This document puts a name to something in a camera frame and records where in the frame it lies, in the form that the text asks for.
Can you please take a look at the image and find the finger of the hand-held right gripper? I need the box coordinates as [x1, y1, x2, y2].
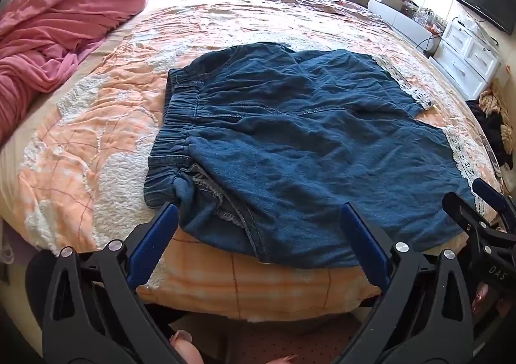
[442, 192, 491, 236]
[472, 179, 511, 214]

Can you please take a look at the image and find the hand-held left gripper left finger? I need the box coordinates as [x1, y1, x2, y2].
[40, 203, 180, 364]

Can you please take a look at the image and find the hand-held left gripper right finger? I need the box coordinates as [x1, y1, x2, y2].
[339, 203, 474, 364]

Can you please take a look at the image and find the blue denim pants lace trim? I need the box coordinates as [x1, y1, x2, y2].
[145, 43, 490, 270]

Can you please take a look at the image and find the person's right hand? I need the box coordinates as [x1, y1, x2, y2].
[471, 282, 516, 326]

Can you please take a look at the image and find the person's left hand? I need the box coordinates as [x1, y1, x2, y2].
[170, 330, 299, 364]

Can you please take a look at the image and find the dark clothes pile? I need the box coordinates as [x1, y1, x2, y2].
[465, 80, 516, 171]

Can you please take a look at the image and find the orange white printed quilt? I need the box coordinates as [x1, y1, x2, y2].
[0, 0, 504, 324]

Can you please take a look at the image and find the white drawer cabinet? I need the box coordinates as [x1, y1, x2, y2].
[429, 19, 502, 101]

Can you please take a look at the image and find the grey white dressing table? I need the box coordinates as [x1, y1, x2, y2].
[349, 0, 446, 58]

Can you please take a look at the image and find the pink blanket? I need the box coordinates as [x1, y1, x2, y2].
[0, 0, 159, 147]

